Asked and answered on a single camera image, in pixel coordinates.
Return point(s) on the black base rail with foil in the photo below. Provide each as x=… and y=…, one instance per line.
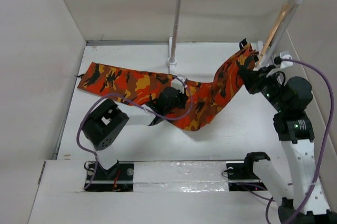
x=171, y=176

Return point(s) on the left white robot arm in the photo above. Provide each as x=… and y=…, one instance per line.
x=106, y=120

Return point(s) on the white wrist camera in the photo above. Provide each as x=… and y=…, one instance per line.
x=180, y=81
x=282, y=60

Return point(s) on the wooden clothes hanger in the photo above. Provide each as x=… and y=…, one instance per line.
x=275, y=36

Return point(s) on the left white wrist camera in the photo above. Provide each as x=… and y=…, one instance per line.
x=180, y=81

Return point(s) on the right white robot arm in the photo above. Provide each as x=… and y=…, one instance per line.
x=302, y=200

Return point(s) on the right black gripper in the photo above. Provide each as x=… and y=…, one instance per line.
x=254, y=79

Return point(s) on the orange camouflage trousers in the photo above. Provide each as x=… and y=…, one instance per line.
x=190, y=106

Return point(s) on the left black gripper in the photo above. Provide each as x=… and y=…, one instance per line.
x=183, y=98

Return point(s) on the white and silver clothes rack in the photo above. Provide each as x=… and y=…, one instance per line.
x=176, y=23

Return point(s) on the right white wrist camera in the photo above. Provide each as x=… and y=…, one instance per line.
x=282, y=60

